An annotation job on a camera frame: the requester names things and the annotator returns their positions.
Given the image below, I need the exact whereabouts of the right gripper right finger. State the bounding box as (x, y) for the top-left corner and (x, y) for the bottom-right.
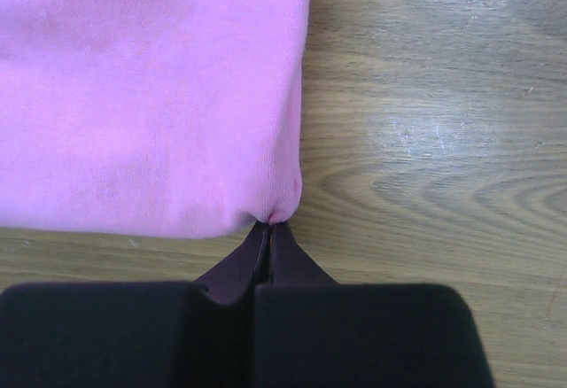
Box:
(254, 223), (494, 387)

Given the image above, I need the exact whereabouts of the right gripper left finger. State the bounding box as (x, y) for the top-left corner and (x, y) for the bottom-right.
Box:
(1, 224), (269, 387)

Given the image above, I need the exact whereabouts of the pink t-shirt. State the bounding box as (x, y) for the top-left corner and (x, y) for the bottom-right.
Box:
(1, 0), (309, 238)

